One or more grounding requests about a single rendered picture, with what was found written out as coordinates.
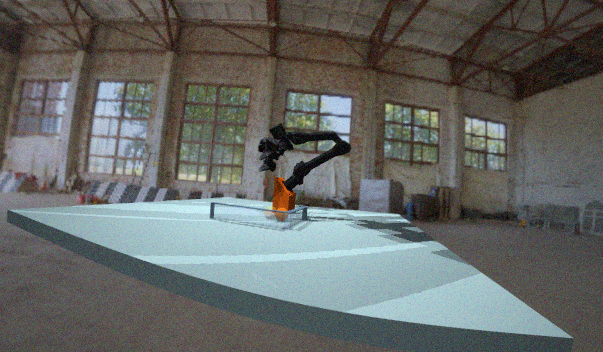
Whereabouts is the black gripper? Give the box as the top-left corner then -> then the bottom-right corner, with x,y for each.
258,137 -> 285,172

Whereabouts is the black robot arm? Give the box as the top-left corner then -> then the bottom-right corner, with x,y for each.
258,123 -> 351,192

